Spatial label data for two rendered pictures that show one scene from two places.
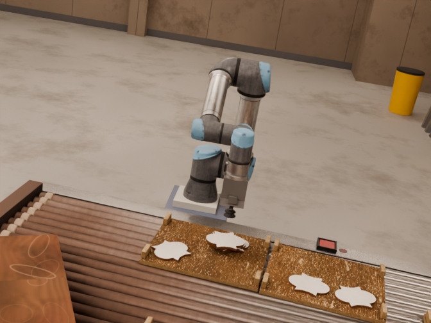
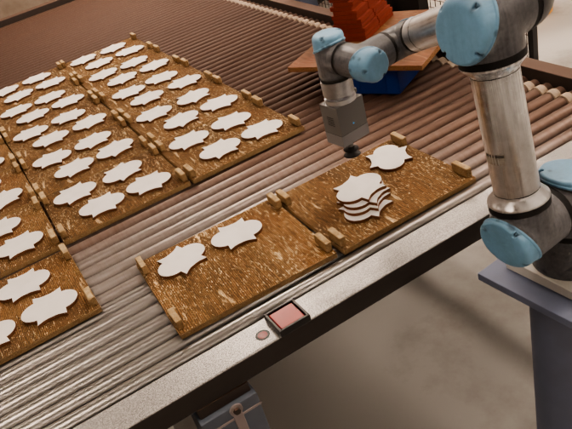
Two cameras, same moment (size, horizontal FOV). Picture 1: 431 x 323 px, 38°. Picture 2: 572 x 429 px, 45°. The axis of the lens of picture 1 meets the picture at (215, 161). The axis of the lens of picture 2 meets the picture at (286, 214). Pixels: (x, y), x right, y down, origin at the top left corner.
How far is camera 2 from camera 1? 3.35 m
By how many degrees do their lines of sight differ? 120
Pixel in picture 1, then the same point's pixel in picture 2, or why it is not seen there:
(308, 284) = (236, 231)
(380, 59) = not seen: outside the picture
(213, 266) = (337, 180)
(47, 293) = not seen: hidden behind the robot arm
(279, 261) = (296, 234)
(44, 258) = not seen: hidden behind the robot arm
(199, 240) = (396, 186)
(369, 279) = (185, 300)
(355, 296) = (180, 259)
